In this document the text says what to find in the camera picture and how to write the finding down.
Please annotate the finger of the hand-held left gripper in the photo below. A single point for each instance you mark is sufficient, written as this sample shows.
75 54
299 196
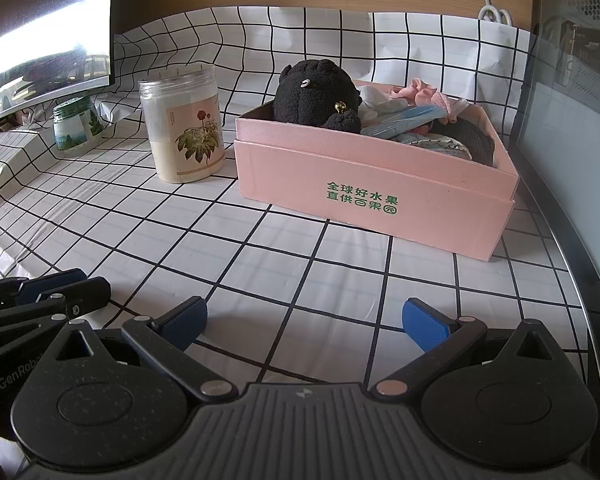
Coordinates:
50 282
87 295

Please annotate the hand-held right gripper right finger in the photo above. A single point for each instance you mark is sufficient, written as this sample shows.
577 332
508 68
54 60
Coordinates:
425 327

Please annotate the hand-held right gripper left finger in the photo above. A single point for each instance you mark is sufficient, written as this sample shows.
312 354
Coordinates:
185 322

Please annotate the pink cardboard box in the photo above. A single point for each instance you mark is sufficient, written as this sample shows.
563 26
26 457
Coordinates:
370 200

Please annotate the patterned pale pouch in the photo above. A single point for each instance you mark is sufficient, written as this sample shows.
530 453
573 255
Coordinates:
435 145

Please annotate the light blue packet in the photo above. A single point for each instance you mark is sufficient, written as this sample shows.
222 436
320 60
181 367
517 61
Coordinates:
405 117

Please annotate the white cloth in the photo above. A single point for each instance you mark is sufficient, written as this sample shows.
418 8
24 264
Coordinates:
380 105

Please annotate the pink ruffled sock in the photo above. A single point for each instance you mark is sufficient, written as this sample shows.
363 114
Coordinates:
420 92

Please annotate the black plush toy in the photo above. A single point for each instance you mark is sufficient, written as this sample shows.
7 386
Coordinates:
315 95

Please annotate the white checkered tablecloth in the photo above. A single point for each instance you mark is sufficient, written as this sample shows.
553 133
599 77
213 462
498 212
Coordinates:
280 260

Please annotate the small green-lid jar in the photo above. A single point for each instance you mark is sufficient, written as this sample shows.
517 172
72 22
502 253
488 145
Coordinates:
77 125

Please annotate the large clear flower-label jar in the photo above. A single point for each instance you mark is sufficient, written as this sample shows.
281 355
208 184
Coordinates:
180 125

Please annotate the black computer monitor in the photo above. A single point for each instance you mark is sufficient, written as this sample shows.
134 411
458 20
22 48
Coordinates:
50 35

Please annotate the black computer case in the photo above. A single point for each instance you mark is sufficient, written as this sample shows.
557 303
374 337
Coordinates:
570 110

